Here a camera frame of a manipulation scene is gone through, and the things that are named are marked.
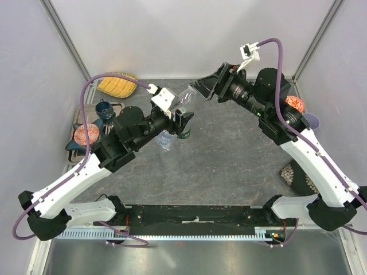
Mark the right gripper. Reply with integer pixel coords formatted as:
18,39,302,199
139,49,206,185
190,61,268,119

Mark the green label bottle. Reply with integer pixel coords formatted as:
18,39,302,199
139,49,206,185
177,123,192,139

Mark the red label clear bottle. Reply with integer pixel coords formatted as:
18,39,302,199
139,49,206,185
172,85,197,113

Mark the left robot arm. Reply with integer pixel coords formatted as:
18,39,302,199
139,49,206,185
18,106,194,241

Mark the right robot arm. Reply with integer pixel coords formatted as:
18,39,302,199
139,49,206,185
190,62,366,231

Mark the blue label bottle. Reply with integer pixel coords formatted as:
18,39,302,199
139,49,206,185
155,130,176,152

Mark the clear bottle blue-white cap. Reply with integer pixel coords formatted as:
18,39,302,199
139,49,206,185
159,144,178,170

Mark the yellow woven plate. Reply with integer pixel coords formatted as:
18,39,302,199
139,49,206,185
97,77,137,99

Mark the dark blue teacup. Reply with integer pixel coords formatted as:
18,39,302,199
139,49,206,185
95,99,115,120

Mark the orange patterned bowl left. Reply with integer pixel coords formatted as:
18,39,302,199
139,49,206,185
73,123,100,147

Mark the orange patterned bowl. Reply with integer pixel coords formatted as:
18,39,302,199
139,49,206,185
73,123,100,147
286,96,305,113

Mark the orange patterned bowl right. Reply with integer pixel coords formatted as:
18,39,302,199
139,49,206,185
286,96,305,113

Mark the black base bar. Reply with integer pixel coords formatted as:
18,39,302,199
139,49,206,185
107,205,294,237

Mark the blue star plate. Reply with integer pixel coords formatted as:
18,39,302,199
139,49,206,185
65,119,104,152

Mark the purple cup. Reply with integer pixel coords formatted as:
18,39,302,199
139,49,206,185
303,113,321,130

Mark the metal tray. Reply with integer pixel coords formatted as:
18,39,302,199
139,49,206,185
67,100,126,164

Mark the dark patterned pouch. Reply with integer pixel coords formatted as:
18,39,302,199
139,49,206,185
279,160,319,197

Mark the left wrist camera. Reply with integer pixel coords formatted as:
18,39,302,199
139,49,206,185
147,84,178,119

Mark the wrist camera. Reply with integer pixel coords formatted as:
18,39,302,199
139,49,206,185
237,42,260,72
147,84,178,119

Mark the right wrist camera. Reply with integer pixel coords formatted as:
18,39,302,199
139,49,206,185
237,42,260,72

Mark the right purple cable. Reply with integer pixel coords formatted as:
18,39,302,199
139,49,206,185
256,37,367,211

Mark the purple cable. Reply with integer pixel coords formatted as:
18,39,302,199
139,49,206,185
12,72,153,240
256,37,367,211

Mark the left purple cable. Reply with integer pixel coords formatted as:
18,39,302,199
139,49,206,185
12,72,153,240

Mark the slotted cable duct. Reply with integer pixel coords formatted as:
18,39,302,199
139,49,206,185
56,227,286,241

